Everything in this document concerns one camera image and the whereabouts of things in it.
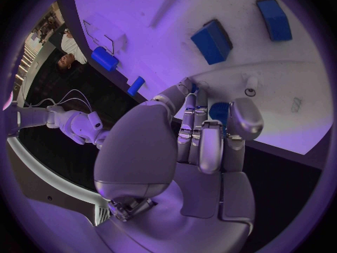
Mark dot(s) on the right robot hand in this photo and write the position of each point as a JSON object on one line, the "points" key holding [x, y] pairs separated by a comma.
{"points": [[100, 144]]}

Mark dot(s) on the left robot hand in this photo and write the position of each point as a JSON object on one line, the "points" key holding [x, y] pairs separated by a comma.
{"points": [[142, 147]]}

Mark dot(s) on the small blue gear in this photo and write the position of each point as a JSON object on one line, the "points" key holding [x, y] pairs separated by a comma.
{"points": [[194, 88]]}

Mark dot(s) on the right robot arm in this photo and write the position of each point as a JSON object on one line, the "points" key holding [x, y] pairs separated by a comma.
{"points": [[76, 123]]}

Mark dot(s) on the white task board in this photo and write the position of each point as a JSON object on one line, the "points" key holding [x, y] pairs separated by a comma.
{"points": [[163, 42]]}

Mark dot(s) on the long blue cylinder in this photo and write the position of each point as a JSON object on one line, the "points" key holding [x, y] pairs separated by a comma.
{"points": [[136, 85]]}

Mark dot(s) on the large blue gear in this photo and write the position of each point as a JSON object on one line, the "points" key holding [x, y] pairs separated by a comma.
{"points": [[218, 111]]}

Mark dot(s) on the fat blue cylinder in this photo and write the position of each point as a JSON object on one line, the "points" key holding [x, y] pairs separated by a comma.
{"points": [[104, 58]]}

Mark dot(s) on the person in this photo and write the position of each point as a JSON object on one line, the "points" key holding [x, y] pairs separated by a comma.
{"points": [[71, 46]]}

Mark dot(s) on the blue square block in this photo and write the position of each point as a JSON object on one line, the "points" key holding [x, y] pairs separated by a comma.
{"points": [[210, 42]]}

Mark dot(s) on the blue rectangular block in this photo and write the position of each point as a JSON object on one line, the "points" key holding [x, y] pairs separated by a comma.
{"points": [[276, 19]]}

